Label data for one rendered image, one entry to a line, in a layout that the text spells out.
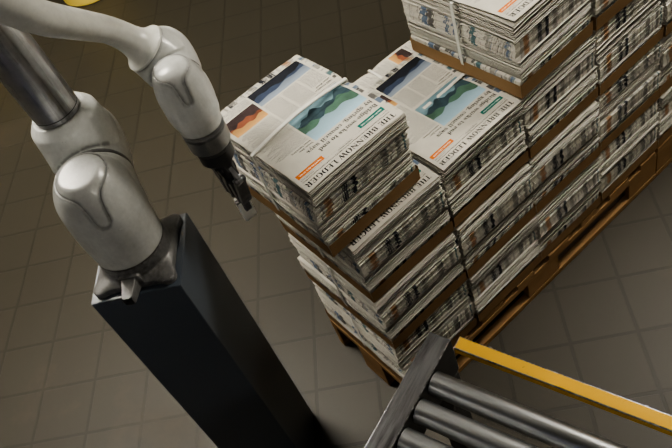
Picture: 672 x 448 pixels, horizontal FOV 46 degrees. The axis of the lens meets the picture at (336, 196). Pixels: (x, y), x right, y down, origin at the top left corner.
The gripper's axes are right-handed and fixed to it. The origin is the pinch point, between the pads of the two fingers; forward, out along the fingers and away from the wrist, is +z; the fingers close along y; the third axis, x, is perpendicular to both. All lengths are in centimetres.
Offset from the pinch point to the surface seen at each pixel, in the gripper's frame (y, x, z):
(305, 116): 0.2, -22.0, -9.8
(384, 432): -54, 12, 16
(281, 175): -8.5, -7.7, -8.9
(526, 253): -19, -64, 72
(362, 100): -7.3, -32.9, -9.9
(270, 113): 8.0, -17.8, -10.0
